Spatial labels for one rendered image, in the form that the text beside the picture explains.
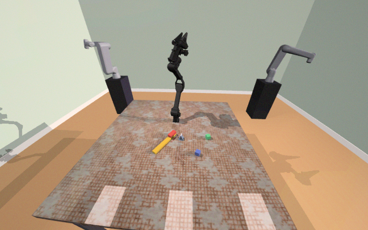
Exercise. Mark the yellow bar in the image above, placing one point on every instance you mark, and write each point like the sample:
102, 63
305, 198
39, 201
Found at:
161, 145

